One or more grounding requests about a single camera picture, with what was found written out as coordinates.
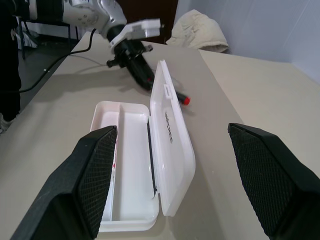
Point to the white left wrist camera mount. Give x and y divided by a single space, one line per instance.
143 27

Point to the black marker with red cap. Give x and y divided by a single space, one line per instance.
186 100

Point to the person in black clothes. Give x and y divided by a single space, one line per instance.
8 75

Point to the white plastic pencil case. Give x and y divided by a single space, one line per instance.
135 150

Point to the dark brown door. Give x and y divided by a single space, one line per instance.
150 10

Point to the cream padded jacket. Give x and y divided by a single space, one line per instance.
200 30

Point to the black metal table frame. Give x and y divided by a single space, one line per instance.
47 23

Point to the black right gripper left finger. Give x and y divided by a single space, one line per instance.
75 190

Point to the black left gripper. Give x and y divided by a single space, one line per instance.
127 53

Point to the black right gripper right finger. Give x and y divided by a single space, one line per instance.
280 180

